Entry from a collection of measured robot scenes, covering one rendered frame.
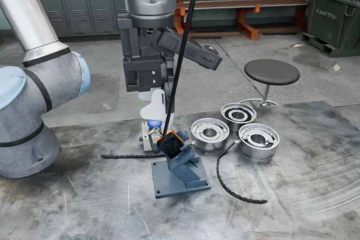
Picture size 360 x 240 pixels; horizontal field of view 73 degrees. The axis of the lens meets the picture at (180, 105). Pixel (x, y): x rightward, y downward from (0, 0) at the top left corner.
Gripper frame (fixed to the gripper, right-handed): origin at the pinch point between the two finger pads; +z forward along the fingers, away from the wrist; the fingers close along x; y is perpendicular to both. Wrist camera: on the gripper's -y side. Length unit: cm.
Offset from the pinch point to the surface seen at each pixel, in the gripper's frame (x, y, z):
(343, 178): 8.2, -40.6, 18.2
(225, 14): -380, -158, 78
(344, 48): -215, -258, 85
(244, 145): -4.1, -20.1, 15.1
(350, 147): -1, -50, 18
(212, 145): -5.7, -12.1, 15.2
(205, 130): -12.8, -12.3, 16.1
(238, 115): -18.8, -24.7, 16.9
